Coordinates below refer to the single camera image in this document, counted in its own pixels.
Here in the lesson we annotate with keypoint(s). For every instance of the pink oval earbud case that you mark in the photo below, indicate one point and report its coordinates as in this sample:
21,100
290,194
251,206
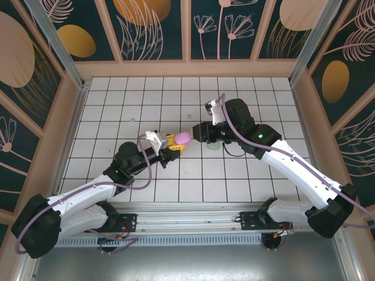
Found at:
183,137

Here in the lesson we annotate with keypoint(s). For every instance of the mint green earbud charging case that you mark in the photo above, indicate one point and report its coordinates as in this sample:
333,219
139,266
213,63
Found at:
214,146

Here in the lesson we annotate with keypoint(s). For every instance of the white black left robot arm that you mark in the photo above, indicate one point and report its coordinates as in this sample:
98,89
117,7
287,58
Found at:
82,193

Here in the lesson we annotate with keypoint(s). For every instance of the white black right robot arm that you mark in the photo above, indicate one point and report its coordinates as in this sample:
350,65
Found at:
293,169

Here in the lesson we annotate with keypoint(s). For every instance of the grey metal sheet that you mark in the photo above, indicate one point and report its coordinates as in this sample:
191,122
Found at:
187,263

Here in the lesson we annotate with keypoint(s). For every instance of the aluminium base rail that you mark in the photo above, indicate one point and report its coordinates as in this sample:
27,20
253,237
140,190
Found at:
187,218

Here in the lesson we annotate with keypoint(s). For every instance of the aluminium frame post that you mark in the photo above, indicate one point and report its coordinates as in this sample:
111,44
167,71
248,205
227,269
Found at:
58,47
316,38

